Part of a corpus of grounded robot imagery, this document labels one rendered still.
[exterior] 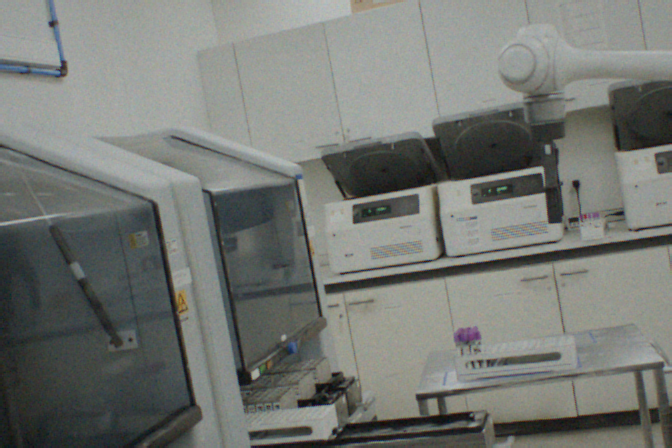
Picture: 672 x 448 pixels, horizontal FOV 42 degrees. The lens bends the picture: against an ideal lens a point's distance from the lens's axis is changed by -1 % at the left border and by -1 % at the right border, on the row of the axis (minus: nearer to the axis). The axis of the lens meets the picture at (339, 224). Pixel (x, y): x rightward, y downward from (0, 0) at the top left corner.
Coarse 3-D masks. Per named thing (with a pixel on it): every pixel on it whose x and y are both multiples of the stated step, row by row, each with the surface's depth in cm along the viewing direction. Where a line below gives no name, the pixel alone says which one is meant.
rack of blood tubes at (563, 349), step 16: (496, 352) 219; (512, 352) 217; (528, 352) 216; (544, 352) 224; (560, 352) 213; (464, 368) 221; (480, 368) 220; (496, 368) 219; (512, 368) 218; (544, 368) 215; (560, 368) 214
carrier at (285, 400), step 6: (288, 390) 219; (294, 390) 222; (276, 396) 215; (282, 396) 214; (288, 396) 217; (294, 396) 221; (276, 402) 212; (282, 402) 213; (288, 402) 217; (294, 402) 221; (276, 408) 212; (282, 408) 212; (288, 408) 216; (294, 408) 220
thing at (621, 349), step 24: (552, 336) 253; (576, 336) 247; (600, 336) 242; (624, 336) 237; (432, 360) 250; (600, 360) 217; (624, 360) 212; (648, 360) 208; (432, 384) 223; (456, 384) 219; (480, 384) 215; (504, 384) 213; (528, 384) 212; (648, 408) 249; (648, 432) 250
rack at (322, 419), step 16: (256, 416) 206; (272, 416) 203; (288, 416) 201; (304, 416) 198; (320, 416) 195; (256, 432) 206; (272, 432) 208; (288, 432) 207; (304, 432) 205; (320, 432) 194
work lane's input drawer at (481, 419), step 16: (416, 416) 198; (432, 416) 197; (448, 416) 196; (464, 416) 195; (480, 416) 190; (336, 432) 197; (352, 432) 200; (368, 432) 198; (384, 432) 196; (400, 432) 189; (416, 432) 187; (432, 432) 186; (448, 432) 185; (464, 432) 184; (480, 432) 183
